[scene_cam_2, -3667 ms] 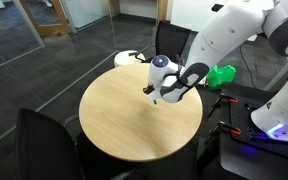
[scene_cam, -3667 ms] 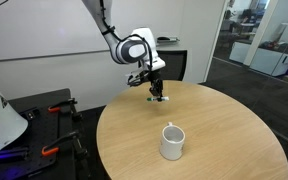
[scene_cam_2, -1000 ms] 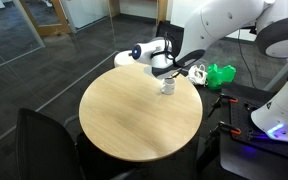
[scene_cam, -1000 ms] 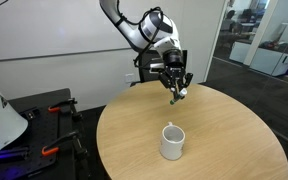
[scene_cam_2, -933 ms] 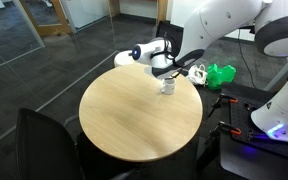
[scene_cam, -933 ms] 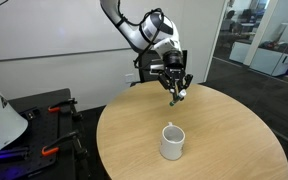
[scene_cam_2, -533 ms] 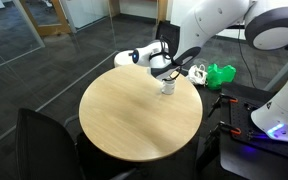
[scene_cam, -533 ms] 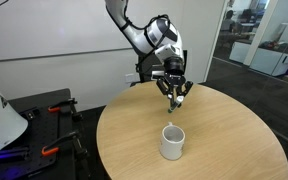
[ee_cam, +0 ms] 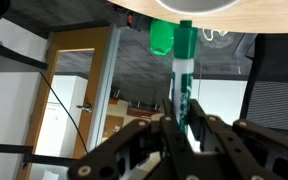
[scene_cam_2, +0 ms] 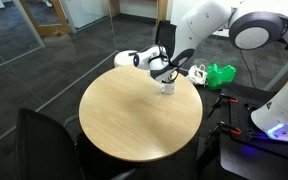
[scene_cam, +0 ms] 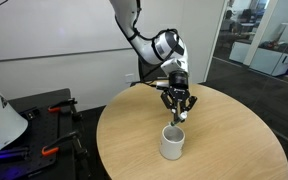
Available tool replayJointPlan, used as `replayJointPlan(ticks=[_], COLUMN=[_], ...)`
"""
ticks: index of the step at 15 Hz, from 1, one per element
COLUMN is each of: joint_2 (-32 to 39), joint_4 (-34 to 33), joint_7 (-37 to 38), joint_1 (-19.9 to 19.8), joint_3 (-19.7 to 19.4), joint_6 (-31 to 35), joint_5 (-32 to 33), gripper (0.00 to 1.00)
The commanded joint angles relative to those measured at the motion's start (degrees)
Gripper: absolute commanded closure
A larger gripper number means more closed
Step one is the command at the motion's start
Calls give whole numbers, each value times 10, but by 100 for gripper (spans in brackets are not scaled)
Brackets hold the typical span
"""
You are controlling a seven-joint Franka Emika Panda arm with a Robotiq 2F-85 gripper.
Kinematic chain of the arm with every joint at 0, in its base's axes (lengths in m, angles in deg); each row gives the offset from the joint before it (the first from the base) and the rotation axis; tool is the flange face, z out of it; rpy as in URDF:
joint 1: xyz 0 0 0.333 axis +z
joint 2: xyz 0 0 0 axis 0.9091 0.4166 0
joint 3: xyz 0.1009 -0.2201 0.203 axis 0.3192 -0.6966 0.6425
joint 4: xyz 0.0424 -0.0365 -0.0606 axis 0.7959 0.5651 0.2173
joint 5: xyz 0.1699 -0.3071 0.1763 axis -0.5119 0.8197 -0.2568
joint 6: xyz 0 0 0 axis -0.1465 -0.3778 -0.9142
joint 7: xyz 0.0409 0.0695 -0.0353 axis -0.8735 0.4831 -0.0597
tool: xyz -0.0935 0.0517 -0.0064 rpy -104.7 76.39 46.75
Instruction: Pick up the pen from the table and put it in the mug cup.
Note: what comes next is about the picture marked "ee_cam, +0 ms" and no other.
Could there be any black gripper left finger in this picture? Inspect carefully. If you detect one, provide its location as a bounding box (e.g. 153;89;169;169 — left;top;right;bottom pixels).
67;98;198;180

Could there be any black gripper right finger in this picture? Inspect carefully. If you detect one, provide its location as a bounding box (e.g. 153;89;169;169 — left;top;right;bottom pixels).
188;99;288;180

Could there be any green white marker pen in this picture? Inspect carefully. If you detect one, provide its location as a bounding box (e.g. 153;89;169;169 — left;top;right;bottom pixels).
171;19;199;135

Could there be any white ceramic mug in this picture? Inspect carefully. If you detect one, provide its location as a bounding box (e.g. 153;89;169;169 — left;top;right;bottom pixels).
154;0;241;15

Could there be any black mesh office chair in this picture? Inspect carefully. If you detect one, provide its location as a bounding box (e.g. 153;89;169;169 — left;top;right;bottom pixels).
240;32;288;139

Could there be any green translucent plastic object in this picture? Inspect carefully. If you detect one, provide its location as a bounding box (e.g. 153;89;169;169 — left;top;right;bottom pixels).
149;18;176;57

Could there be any black horizontal bar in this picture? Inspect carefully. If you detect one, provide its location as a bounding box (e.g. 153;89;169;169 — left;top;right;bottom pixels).
0;142;80;165

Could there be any black flat shelf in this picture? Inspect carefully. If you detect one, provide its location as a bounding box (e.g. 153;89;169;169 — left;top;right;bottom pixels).
0;35;49;74

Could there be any grey aluminium post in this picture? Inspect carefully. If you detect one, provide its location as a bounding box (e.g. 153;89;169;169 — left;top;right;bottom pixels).
86;24;122;153

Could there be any white loose cord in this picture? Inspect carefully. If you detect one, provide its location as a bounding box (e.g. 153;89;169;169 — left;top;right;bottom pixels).
202;28;229;43

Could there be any thin black hanging cable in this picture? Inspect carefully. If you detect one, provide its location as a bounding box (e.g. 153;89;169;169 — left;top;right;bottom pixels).
39;71;89;155

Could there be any wooden door frame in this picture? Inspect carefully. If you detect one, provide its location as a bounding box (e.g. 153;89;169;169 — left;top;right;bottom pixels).
15;24;118;180

